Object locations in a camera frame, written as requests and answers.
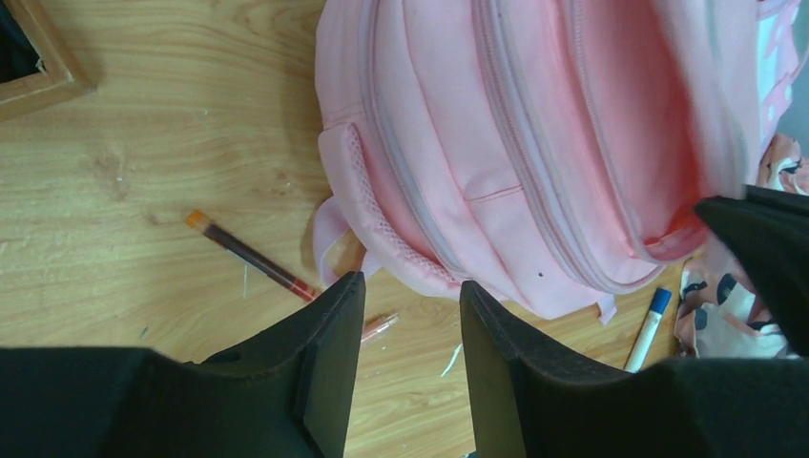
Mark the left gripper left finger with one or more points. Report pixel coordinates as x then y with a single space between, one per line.
285 392

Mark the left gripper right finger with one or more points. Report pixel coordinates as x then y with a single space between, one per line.
531 396

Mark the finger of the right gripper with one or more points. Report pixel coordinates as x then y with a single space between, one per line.
767 232

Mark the pink pen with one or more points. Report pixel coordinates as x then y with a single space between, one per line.
377 326

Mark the blue white marker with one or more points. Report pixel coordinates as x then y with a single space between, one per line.
644 340

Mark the pink school backpack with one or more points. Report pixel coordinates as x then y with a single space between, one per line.
552 151

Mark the pink patterned cloth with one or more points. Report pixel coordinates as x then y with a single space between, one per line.
720 314

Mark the red gel pen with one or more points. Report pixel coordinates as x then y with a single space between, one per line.
250 256

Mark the wooden compartment tray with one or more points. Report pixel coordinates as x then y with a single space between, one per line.
38 70

